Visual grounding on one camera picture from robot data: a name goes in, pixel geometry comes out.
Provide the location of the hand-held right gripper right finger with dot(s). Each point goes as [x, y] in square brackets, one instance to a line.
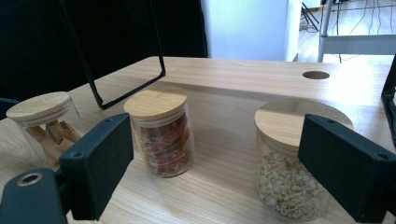
[348, 168]

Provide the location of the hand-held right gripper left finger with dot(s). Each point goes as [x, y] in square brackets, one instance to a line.
[96, 161]

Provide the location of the glass jar of pasta tubes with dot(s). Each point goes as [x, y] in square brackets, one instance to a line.
[37, 105]

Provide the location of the glass jar of red dried food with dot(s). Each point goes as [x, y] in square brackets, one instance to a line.
[165, 146]

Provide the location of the glass jar of peanuts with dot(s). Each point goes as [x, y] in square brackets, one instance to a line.
[280, 186]

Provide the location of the black curtain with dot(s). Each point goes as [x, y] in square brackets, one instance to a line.
[37, 40]

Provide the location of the black tripod stand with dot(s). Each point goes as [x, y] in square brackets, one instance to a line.
[309, 15]

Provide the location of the white desk frame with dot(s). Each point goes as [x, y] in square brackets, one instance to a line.
[358, 44]

